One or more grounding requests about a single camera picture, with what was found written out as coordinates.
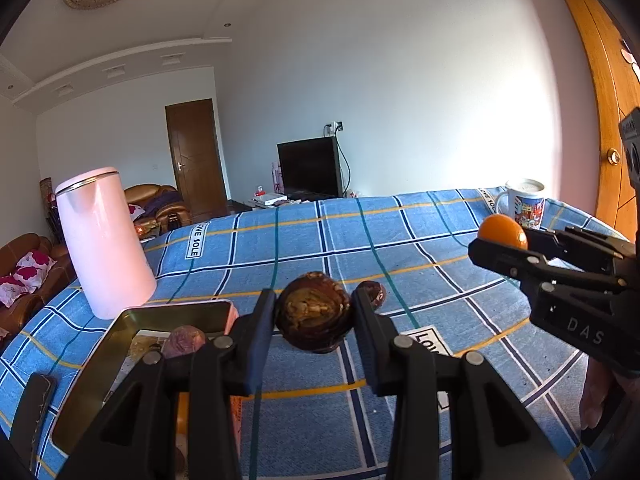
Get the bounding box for brown leather sofa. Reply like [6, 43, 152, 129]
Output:
[0, 232, 76, 346]

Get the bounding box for dark brown room door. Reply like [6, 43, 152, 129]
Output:
[165, 98, 228, 221]

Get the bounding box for orange wooden door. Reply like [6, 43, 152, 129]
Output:
[542, 0, 640, 241]

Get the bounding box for gold metal tray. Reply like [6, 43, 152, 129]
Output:
[51, 299, 244, 480]

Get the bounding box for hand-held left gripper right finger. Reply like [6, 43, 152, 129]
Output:
[352, 284, 573, 480]

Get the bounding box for brown mottled round fruit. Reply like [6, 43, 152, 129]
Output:
[276, 271, 353, 355]

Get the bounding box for blue plaid cloth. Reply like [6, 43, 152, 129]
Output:
[0, 187, 633, 480]

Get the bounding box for dark wooden stand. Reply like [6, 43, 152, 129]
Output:
[40, 177, 63, 246]

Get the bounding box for person's right hand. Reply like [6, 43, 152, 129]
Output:
[580, 360, 618, 431]

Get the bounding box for purple round fruit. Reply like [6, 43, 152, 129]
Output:
[164, 326, 207, 359]

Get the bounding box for white printed mug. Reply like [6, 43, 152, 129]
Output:
[495, 178, 547, 231]

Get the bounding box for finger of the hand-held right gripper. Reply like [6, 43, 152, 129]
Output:
[468, 237, 556, 286]
[526, 227, 626, 271]

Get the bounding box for brown oval dried fruit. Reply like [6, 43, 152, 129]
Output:
[356, 281, 387, 308]

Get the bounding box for dark flat object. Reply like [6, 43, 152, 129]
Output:
[10, 374, 57, 473]

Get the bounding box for brown leather armchair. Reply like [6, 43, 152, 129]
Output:
[122, 184, 193, 241]

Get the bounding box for pink electric kettle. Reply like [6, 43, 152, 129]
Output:
[55, 167, 157, 320]

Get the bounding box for black power cable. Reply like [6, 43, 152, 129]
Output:
[336, 132, 353, 196]

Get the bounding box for black television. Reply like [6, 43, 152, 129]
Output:
[276, 136, 344, 200]

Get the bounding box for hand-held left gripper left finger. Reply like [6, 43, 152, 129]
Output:
[57, 288, 277, 480]

